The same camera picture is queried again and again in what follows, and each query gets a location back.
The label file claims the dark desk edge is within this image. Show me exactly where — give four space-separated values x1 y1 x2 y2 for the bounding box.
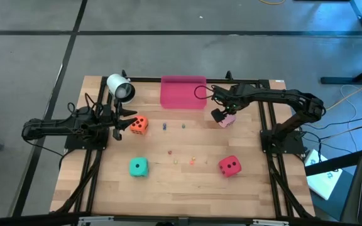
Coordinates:
305 146 362 176

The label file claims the black aluminium table frame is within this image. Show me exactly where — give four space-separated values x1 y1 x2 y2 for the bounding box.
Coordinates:
50 69 316 226

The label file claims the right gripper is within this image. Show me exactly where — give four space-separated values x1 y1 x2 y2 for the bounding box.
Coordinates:
211 83 243 123

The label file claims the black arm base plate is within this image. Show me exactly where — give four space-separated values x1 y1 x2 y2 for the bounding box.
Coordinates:
260 129 306 154
64 125 110 151

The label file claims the large red foam die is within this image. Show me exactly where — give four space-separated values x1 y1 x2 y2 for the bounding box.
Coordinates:
217 155 243 178

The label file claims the black desk foot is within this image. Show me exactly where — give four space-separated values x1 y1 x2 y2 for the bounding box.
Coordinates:
321 59 362 85

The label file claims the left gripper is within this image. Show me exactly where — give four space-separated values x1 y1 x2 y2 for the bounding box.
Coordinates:
102 99 138 141

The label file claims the large teal foam die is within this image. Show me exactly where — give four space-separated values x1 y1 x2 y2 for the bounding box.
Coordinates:
128 156 150 178

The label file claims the white floor cable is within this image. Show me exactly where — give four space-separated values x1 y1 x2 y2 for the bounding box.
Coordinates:
339 83 362 126

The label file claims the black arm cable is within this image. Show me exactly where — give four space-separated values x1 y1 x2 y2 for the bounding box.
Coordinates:
67 92 106 122

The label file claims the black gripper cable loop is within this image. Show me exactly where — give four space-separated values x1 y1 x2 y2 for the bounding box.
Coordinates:
194 85 216 100

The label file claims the translucent pink plastic tray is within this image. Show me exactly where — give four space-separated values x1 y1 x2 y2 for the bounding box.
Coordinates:
160 75 207 110

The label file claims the yellow floor cable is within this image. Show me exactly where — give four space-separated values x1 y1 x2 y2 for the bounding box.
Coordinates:
325 75 362 111

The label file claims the black floor cable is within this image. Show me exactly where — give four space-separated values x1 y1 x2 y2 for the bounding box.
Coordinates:
303 115 362 142

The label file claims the yellow cable loop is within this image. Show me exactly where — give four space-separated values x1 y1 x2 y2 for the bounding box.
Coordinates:
258 0 286 6

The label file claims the large orange foam die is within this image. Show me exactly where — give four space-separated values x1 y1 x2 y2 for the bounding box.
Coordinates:
129 115 149 135

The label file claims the white desk fan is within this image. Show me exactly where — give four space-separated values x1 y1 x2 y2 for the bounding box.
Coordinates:
106 73 136 104

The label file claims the white cardboard box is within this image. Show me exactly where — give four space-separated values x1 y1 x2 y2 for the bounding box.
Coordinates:
304 149 344 201

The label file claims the silver frame bracket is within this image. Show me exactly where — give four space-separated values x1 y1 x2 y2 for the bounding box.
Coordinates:
78 215 115 226
252 218 290 226

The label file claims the large pink foam die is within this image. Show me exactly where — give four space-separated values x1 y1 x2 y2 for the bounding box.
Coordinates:
217 113 237 129

